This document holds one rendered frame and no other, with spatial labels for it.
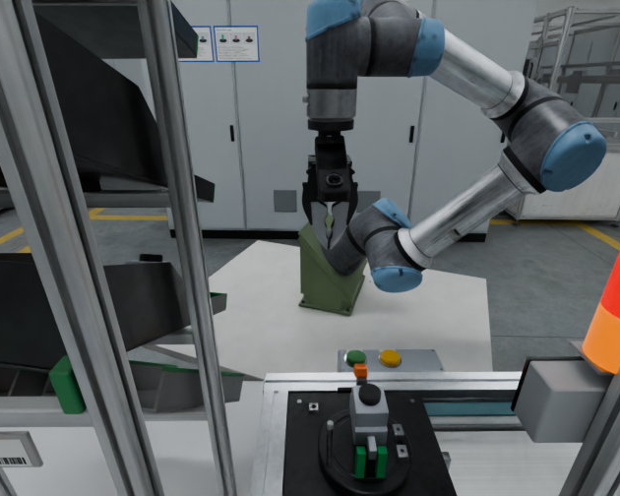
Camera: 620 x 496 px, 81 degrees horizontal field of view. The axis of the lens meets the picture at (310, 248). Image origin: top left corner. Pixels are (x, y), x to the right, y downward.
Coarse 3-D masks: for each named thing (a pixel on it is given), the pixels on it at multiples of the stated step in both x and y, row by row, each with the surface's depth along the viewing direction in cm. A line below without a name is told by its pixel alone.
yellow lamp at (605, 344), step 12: (600, 312) 31; (600, 324) 31; (612, 324) 30; (588, 336) 33; (600, 336) 31; (612, 336) 30; (588, 348) 32; (600, 348) 31; (612, 348) 30; (600, 360) 31; (612, 360) 30; (612, 372) 31
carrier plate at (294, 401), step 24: (288, 408) 63; (336, 408) 63; (408, 408) 63; (288, 432) 59; (312, 432) 59; (408, 432) 59; (432, 432) 59; (288, 456) 55; (312, 456) 55; (432, 456) 55; (288, 480) 52; (312, 480) 52; (408, 480) 52; (432, 480) 52
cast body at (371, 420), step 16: (368, 384) 50; (352, 400) 50; (368, 400) 48; (384, 400) 49; (352, 416) 51; (368, 416) 48; (384, 416) 48; (352, 432) 51; (368, 432) 48; (384, 432) 48; (368, 448) 48
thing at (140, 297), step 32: (0, 256) 32; (0, 288) 25; (32, 288) 25; (128, 288) 30; (160, 288) 35; (0, 320) 25; (32, 320) 25; (128, 320) 30; (160, 320) 35; (0, 352) 25; (32, 352) 25; (64, 352) 24
